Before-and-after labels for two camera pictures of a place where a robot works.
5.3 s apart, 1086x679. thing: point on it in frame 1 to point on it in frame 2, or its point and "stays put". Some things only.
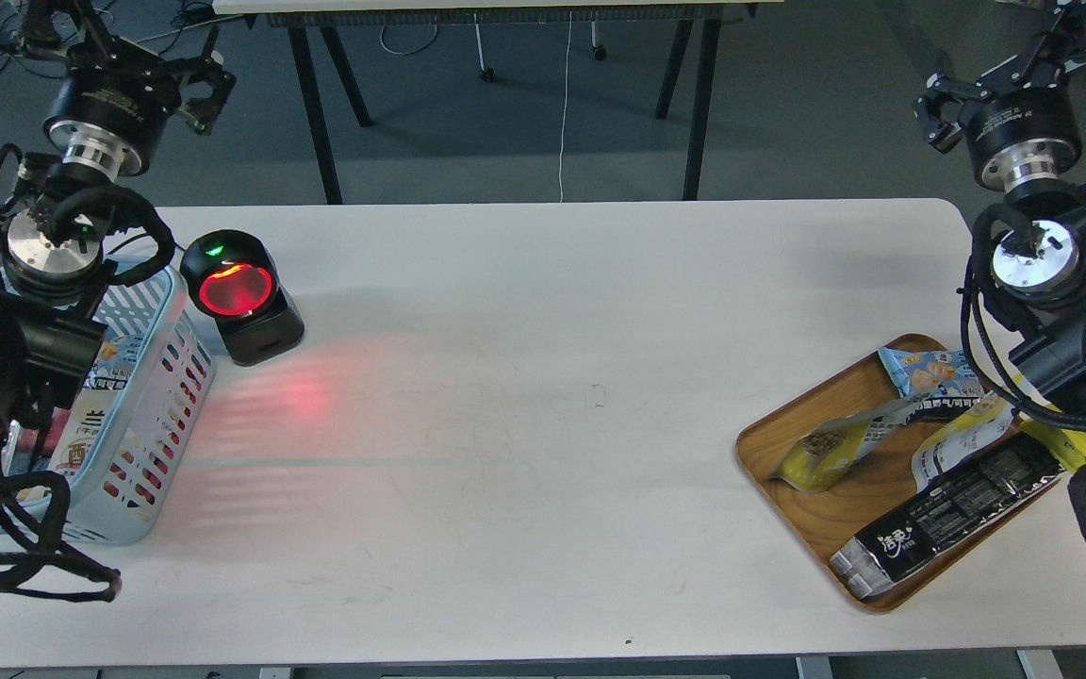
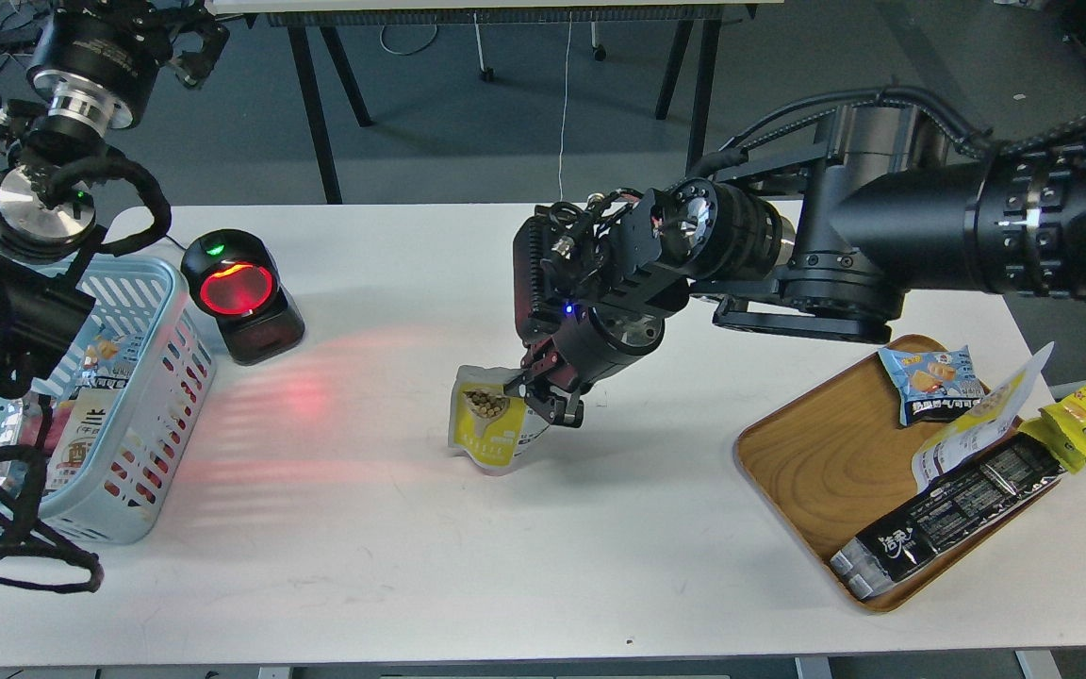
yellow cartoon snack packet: x=1074 y=448 stays put
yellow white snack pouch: x=827 y=452 to x=488 y=426
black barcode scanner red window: x=231 y=276 stays put
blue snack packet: x=942 y=382 stays put
